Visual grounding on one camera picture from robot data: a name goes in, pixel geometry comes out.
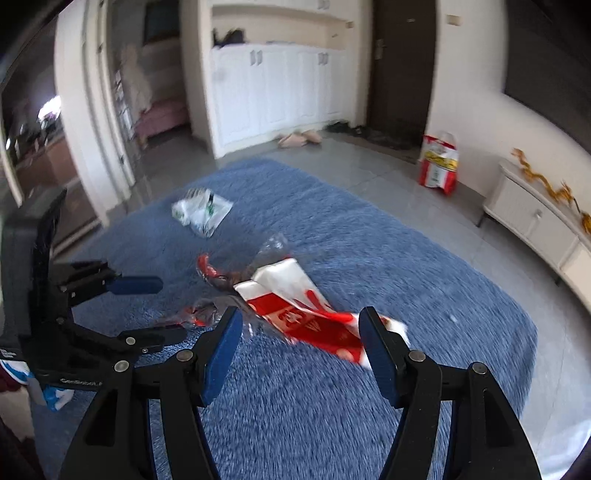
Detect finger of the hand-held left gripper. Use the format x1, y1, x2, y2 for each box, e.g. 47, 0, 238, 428
59, 260, 165, 302
73, 319, 188, 357

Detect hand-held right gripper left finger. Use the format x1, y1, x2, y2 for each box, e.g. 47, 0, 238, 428
58, 306, 244, 480

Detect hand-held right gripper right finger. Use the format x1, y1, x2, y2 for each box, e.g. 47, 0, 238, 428
358, 306, 544, 480

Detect clear red plastic wrapper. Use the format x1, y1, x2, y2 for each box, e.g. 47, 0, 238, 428
161, 297, 246, 334

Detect red and white plastic wrapper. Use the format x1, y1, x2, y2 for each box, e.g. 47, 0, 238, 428
233, 258, 410, 371

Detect green and white wrapper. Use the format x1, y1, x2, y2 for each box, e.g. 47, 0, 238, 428
171, 188, 234, 239

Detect blue fluffy mat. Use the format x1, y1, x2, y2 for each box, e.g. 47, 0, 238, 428
32, 158, 539, 480

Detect pink bed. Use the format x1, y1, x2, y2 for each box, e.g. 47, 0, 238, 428
136, 103, 190, 140

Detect red and white sack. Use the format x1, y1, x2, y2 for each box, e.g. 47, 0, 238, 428
417, 132, 460, 196

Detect white television cabinet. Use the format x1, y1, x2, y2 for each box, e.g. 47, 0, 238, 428
482, 159, 591, 315

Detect dark doormat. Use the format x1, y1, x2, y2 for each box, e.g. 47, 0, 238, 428
364, 128, 422, 151

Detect dark shoes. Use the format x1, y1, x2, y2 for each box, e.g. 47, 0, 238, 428
324, 119, 366, 137

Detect white floor cabinets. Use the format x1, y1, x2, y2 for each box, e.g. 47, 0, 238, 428
209, 43, 347, 158

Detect golden dragon figurine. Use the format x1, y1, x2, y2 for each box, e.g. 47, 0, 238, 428
510, 148, 591, 232

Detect black handbag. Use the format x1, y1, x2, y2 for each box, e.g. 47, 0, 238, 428
212, 28, 246, 49

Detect dark brown door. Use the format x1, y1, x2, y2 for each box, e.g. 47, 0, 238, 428
366, 0, 438, 140

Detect black wall television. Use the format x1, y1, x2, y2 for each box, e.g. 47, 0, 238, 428
503, 0, 591, 154

